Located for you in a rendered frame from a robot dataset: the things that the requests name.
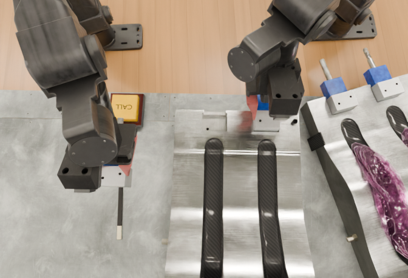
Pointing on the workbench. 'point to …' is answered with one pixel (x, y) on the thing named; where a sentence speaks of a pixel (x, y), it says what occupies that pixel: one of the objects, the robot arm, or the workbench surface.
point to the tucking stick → (119, 213)
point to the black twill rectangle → (316, 141)
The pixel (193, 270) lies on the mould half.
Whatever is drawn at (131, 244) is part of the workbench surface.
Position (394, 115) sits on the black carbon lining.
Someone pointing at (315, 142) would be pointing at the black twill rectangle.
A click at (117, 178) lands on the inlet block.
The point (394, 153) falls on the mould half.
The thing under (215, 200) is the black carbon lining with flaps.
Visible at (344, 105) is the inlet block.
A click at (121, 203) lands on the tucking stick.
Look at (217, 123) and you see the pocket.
